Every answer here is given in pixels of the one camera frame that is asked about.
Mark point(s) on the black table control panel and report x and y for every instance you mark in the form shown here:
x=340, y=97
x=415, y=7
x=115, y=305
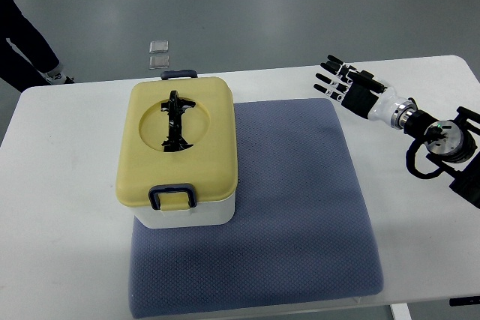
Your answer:
x=464, y=301

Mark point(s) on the white storage box base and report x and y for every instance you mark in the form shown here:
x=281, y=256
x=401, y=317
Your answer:
x=197, y=213

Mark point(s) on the white table leg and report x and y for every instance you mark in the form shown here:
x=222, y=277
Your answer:
x=400, y=311

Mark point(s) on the person's shoe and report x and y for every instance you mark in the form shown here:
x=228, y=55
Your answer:
x=57, y=77

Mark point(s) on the person's dark trouser leg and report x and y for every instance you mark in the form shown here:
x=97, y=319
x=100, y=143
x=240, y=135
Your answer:
x=25, y=54

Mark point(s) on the yellow box lid black handle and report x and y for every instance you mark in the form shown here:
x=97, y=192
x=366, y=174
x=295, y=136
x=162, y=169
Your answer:
x=179, y=145

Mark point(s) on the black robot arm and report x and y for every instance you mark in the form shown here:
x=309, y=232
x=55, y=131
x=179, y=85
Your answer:
x=450, y=146

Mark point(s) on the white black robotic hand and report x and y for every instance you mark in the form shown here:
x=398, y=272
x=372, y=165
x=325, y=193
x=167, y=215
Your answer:
x=362, y=94

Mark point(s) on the blue-grey fabric cushion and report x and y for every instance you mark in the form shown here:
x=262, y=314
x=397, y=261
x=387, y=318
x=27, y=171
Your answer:
x=300, y=231

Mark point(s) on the lower clear floor tile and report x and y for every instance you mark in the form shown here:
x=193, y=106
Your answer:
x=159, y=61

